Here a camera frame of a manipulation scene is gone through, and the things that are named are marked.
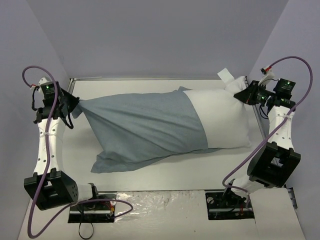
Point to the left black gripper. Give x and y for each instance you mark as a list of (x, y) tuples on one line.
[(66, 102)]

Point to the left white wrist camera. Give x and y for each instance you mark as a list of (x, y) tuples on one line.
[(42, 81)]

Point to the white pillow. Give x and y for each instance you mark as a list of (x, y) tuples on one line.
[(223, 117)]

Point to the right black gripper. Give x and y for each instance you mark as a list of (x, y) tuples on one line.
[(251, 90)]

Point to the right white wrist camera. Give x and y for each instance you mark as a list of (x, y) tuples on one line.
[(267, 75)]

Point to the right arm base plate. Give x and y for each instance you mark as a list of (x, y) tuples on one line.
[(229, 208)]

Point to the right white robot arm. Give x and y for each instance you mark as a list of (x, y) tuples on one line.
[(275, 160)]

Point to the blue pillowcase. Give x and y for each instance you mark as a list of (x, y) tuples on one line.
[(136, 130)]

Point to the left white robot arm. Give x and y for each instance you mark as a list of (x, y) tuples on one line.
[(49, 186)]

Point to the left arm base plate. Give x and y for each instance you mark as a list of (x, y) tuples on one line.
[(92, 213)]

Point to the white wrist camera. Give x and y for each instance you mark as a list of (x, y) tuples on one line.
[(267, 75), (42, 81)]

